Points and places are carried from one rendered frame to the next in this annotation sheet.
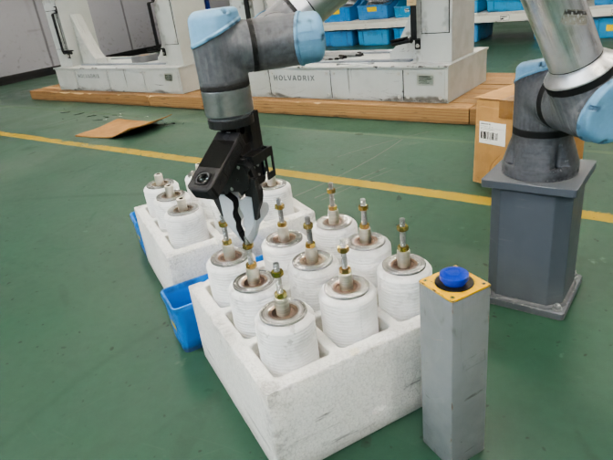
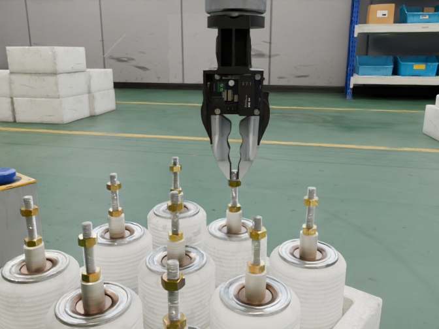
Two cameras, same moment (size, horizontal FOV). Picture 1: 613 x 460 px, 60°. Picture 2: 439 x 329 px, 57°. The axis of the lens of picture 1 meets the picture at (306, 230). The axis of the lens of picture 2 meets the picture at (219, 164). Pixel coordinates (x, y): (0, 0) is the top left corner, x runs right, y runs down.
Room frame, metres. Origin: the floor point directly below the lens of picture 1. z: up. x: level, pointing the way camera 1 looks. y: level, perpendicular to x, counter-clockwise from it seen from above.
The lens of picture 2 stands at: (1.30, -0.15, 0.50)
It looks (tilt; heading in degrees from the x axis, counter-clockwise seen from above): 15 degrees down; 155
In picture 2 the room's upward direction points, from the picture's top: straight up
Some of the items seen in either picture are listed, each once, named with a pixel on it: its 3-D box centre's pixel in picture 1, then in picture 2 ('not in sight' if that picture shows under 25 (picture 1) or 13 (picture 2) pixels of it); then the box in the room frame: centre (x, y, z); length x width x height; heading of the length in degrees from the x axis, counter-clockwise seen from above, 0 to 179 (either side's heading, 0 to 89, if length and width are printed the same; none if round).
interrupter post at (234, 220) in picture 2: (253, 275); (234, 220); (0.82, 0.10, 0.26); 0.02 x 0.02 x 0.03
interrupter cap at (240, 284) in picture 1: (254, 281); (234, 229); (0.82, 0.10, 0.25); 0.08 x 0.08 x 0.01
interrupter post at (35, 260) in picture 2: (403, 258); (34, 256); (0.81, -0.16, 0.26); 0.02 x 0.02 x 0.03
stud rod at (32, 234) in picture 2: (402, 238); (31, 227); (0.81, -0.16, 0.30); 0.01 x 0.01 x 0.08
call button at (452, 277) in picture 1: (453, 278); (1, 177); (0.64, -0.20, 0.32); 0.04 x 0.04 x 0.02
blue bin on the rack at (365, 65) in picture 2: not in sight; (373, 65); (-2.27, 3.46, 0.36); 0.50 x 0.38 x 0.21; 142
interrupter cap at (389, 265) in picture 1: (403, 265); (36, 266); (0.81, -0.16, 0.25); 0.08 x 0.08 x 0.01
